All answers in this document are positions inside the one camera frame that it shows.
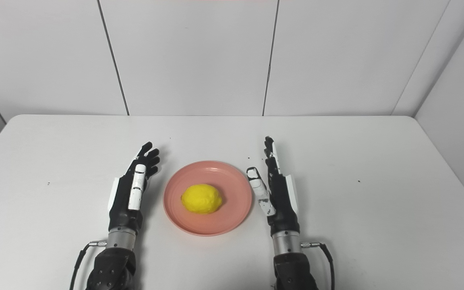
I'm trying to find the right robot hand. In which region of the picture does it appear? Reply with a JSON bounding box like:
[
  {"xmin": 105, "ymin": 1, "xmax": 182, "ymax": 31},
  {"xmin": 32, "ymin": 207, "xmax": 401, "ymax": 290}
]
[{"xmin": 246, "ymin": 136, "xmax": 300, "ymax": 237}]

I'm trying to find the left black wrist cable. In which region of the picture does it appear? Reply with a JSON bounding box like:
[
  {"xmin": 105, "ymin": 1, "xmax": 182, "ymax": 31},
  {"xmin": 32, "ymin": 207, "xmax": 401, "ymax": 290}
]
[{"xmin": 69, "ymin": 240, "xmax": 108, "ymax": 290}]

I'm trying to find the pink round plate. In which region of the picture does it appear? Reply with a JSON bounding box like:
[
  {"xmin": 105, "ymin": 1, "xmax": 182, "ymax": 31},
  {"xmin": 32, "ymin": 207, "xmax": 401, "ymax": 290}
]
[{"xmin": 163, "ymin": 160, "xmax": 253, "ymax": 236}]

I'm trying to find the yellow lemon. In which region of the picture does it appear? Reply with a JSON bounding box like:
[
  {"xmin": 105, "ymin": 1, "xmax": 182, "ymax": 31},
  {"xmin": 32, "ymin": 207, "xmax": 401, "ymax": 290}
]
[{"xmin": 181, "ymin": 184, "xmax": 224, "ymax": 215}]

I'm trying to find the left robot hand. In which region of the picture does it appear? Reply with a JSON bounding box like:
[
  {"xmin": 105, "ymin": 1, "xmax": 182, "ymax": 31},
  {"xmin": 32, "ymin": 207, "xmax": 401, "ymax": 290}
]
[{"xmin": 108, "ymin": 141, "xmax": 161, "ymax": 234}]

